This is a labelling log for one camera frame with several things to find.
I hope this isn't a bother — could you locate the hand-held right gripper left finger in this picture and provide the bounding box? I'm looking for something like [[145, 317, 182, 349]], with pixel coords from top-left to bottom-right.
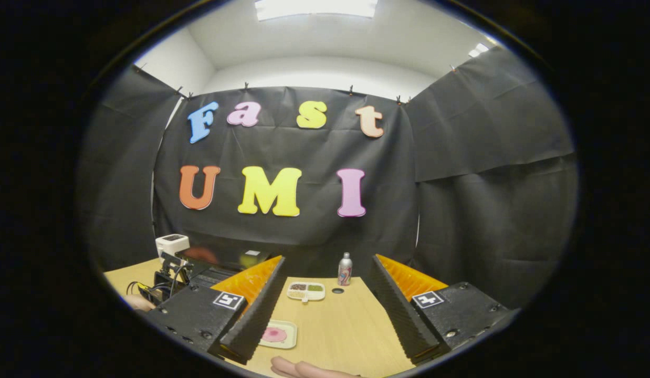
[[145, 255, 288, 365]]

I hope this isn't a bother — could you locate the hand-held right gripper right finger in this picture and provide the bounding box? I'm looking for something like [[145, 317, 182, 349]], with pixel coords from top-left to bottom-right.
[[368, 254, 513, 364]]

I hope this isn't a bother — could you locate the cream rectangular plate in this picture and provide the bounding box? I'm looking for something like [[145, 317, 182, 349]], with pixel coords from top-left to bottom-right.
[[258, 320, 298, 350]]

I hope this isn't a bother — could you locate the black electric oven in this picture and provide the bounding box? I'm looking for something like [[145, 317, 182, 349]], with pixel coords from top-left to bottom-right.
[[175, 246, 276, 288]]

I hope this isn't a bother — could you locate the white toaster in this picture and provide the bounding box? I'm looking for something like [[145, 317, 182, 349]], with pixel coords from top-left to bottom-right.
[[155, 234, 190, 259]]

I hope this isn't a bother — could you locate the white divided grain dish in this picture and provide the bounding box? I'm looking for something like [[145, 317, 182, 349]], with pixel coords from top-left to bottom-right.
[[287, 281, 326, 303]]

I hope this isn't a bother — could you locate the silver printed bottle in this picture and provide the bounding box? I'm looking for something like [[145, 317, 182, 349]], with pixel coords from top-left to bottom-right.
[[338, 252, 353, 287]]

